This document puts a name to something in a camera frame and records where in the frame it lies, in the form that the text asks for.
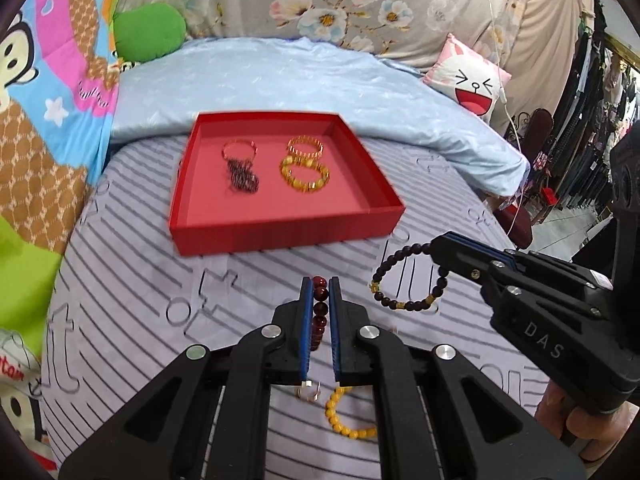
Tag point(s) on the light blue quilt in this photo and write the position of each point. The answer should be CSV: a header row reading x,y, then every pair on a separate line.
x,y
250,80

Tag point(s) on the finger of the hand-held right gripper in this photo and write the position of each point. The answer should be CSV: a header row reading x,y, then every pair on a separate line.
x,y
500,251
465,257

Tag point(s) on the grey striped bedsheet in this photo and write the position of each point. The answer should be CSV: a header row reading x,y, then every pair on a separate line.
x,y
125,285

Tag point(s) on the thin gold bangle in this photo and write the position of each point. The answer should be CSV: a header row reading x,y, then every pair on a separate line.
x,y
226,149

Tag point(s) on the rack of hanging clothes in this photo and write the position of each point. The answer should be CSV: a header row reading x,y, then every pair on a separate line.
x,y
600,110

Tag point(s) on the person's right hand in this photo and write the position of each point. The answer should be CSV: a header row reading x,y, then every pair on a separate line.
x,y
590,435

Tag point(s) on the black metal chair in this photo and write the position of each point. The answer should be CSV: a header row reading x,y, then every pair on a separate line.
x,y
540,130

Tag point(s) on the green pillow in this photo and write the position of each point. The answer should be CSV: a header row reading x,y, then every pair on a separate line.
x,y
150,30

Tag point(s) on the white cat face cushion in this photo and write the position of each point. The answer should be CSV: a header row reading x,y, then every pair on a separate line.
x,y
470,80

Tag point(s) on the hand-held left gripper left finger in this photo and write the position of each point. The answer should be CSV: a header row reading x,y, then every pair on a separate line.
x,y
305,330

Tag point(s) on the red cardboard box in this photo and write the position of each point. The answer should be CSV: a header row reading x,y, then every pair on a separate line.
x,y
300,210

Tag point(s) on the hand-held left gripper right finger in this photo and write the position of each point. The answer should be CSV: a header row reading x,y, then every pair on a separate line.
x,y
334,330

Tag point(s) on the cartoon monkey blanket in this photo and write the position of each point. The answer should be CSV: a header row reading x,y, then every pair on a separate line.
x,y
50,135

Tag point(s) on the beige hanging cloth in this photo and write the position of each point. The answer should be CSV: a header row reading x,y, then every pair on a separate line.
x,y
545,35

